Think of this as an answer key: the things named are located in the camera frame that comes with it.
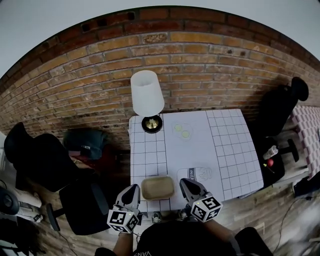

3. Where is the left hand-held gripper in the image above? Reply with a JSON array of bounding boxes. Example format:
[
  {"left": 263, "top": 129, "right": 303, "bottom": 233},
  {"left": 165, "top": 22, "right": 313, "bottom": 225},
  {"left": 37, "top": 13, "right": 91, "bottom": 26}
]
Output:
[{"left": 106, "top": 183, "right": 142, "bottom": 234}]

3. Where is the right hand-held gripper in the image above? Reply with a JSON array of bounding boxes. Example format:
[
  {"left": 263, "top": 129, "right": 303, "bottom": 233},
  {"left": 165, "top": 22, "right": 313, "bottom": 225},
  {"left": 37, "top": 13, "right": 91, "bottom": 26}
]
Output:
[{"left": 179, "top": 177, "right": 224, "bottom": 223}]

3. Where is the beige rectangular tray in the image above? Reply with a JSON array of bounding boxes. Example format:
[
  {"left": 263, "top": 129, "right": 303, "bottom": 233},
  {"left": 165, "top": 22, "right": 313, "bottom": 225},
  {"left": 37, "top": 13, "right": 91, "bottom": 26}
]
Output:
[{"left": 140, "top": 175, "right": 175, "bottom": 202}]

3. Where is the person's right forearm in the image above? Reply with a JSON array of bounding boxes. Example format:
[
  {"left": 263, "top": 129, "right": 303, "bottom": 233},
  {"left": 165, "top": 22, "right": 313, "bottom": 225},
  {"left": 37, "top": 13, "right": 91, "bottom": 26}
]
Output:
[{"left": 203, "top": 219, "right": 241, "bottom": 256}]

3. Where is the person's left forearm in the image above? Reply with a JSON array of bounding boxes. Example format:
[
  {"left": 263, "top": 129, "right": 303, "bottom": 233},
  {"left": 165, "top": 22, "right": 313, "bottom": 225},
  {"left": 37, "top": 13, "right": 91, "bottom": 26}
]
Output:
[{"left": 112, "top": 231, "right": 137, "bottom": 256}]

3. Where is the person's black shirt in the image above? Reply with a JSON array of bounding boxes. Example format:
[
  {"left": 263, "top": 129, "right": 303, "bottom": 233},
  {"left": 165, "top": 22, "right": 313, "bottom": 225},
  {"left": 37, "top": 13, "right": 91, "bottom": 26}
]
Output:
[{"left": 94, "top": 221, "right": 273, "bottom": 256}]

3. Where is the red bag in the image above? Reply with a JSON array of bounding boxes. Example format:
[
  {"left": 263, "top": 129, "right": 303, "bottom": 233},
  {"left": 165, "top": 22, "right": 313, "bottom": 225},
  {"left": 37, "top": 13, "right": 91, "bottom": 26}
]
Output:
[{"left": 68, "top": 144, "right": 121, "bottom": 176}]

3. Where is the white grid tablecloth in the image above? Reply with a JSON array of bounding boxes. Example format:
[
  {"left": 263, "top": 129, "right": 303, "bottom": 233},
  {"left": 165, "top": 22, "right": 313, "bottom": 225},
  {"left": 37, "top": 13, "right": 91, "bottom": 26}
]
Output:
[{"left": 128, "top": 108, "right": 265, "bottom": 213}]

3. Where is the white plastic bottle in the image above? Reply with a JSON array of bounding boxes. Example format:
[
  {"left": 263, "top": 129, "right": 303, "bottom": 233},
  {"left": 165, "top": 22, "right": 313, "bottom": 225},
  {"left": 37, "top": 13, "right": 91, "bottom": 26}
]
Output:
[{"left": 262, "top": 145, "right": 279, "bottom": 160}]

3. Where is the dark green jacket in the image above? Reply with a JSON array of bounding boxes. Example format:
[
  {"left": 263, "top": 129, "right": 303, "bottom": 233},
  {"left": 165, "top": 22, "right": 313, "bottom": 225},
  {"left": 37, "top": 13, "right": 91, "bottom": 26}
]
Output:
[{"left": 62, "top": 128, "right": 110, "bottom": 161}]

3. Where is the black office chair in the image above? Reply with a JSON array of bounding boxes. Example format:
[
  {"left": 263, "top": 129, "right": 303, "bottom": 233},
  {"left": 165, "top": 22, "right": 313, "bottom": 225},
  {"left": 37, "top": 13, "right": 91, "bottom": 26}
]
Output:
[
  {"left": 248, "top": 76, "right": 310, "bottom": 188},
  {"left": 3, "top": 121, "right": 111, "bottom": 236}
]

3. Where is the black bag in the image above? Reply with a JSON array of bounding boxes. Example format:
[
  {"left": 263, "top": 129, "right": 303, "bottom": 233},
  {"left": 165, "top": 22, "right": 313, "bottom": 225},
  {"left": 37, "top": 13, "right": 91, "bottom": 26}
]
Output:
[{"left": 292, "top": 176, "right": 320, "bottom": 199}]

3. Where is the black round device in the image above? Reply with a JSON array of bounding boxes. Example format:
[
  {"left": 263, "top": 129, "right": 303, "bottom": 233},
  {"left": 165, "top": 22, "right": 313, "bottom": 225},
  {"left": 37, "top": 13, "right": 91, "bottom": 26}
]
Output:
[{"left": 0, "top": 186, "right": 20, "bottom": 216}]

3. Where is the pink checkered cloth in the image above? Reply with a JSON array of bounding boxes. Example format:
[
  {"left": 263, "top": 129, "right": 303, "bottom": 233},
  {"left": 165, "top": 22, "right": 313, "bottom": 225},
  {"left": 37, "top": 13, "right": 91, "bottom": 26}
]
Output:
[{"left": 291, "top": 104, "right": 320, "bottom": 181}]

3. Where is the white table lamp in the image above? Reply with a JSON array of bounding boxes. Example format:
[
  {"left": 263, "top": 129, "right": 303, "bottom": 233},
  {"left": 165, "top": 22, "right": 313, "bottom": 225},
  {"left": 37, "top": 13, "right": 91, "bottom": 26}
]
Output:
[{"left": 129, "top": 69, "right": 166, "bottom": 134}]

